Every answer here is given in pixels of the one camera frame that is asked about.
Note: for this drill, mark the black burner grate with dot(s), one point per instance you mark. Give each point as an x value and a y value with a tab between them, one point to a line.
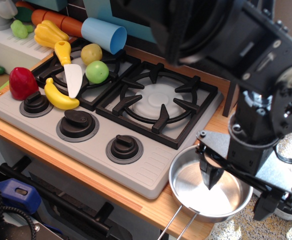
120	65
166	107

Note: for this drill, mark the light blue plastic cup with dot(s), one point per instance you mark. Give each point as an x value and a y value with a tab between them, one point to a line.
110	37

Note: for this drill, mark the toy knife yellow handle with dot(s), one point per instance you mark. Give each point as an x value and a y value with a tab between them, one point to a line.
73	72

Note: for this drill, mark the green toy broccoli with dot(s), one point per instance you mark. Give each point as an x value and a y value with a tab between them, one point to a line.
20	30

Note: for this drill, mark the orange toy carrot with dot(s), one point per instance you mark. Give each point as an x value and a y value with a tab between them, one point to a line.
67	24

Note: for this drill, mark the black left stove knob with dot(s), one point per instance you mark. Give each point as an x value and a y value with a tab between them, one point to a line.
35	105

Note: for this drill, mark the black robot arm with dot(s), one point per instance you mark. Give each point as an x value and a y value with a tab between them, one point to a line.
240	40

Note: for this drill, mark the black left burner grate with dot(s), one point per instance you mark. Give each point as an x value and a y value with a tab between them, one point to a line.
120	65

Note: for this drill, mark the black right stove knob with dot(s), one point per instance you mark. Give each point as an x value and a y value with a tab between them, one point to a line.
124	149

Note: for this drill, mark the black stove knob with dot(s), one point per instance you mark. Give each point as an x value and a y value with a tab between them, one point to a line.
77	126
124	149
35	105

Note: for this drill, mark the green toy apple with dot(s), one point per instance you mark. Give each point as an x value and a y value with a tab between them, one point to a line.
97	72

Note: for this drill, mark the black oven door handle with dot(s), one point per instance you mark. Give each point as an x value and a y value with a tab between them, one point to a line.
97	222

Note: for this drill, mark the teal toy microwave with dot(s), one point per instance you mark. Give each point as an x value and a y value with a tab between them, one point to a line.
110	11

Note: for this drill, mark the yellow toy bell pepper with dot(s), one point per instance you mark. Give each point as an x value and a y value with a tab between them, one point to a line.
47	34

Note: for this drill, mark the yellow toy potato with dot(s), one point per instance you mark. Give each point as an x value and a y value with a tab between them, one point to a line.
90	53

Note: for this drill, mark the grey toy stove top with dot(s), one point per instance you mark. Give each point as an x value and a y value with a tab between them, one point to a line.
147	176

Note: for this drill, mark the small stainless steel pot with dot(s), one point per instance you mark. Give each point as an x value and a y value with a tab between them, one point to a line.
227	198

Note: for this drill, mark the black and white sneaker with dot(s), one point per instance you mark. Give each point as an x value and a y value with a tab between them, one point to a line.
284	207

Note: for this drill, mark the grey toy faucet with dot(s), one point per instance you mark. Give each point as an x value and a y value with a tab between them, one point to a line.
8	11

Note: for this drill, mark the white toy sink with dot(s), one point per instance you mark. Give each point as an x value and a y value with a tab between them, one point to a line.
20	52

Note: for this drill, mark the blue clamp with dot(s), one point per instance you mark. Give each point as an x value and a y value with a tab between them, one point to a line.
20	195

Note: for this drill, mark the red toy pepper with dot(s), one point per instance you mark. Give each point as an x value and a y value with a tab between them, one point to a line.
22	83

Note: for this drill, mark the dark green toy vegetable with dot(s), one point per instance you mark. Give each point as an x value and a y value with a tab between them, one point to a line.
24	14

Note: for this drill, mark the black right burner grate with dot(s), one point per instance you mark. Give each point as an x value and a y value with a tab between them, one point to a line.
166	107

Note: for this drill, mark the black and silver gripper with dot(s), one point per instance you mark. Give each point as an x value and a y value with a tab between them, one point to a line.
256	165

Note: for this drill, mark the black middle stove knob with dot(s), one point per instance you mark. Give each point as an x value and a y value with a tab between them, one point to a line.
77	126

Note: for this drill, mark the yellow toy banana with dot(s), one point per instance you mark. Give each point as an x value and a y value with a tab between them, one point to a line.
58	99

